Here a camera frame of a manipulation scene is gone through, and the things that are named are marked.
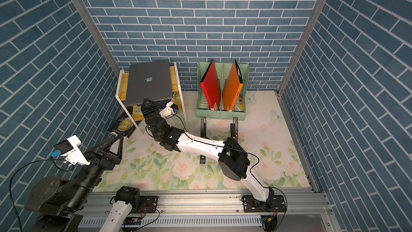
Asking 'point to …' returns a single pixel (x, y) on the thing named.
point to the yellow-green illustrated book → (137, 113)
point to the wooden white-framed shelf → (121, 90)
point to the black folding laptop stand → (234, 131)
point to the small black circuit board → (132, 220)
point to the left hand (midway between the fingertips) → (122, 137)
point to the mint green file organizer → (203, 109)
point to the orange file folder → (233, 87)
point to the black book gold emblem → (123, 125)
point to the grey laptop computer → (151, 81)
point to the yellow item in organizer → (237, 107)
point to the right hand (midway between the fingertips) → (143, 103)
